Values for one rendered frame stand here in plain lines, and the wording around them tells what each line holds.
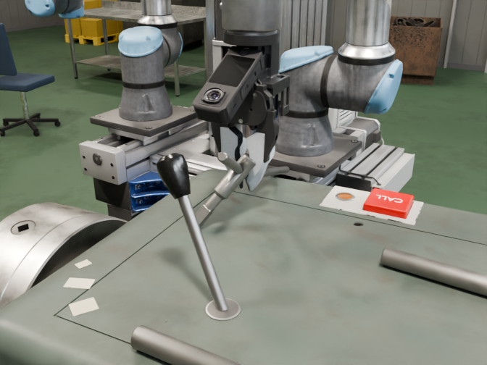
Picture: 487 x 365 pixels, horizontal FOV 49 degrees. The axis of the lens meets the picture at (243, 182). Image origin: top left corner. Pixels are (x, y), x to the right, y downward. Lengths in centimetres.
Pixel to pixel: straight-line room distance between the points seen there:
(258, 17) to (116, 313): 37
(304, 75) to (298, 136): 14
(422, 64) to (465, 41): 137
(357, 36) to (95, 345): 80
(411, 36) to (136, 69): 575
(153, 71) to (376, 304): 103
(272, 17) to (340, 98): 52
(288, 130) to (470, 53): 717
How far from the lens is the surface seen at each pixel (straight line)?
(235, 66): 65
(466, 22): 826
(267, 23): 66
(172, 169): 54
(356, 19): 111
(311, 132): 121
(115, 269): 64
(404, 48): 702
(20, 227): 82
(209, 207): 69
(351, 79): 113
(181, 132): 157
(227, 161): 60
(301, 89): 117
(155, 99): 148
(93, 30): 1006
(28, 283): 74
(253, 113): 68
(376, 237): 70
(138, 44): 145
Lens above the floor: 160
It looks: 24 degrees down
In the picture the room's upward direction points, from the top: straight up
